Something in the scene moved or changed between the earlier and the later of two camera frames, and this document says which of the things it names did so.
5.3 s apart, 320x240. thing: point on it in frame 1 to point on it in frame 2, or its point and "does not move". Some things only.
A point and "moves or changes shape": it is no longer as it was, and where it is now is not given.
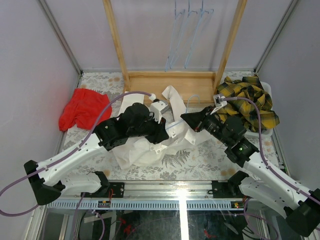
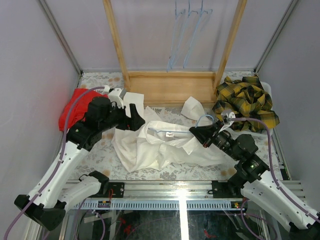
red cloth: x=82 y=108 does not move
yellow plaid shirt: x=249 y=88 does not move
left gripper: x=155 y=127 to x=128 y=121
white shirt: x=141 y=152 moves or changes shape
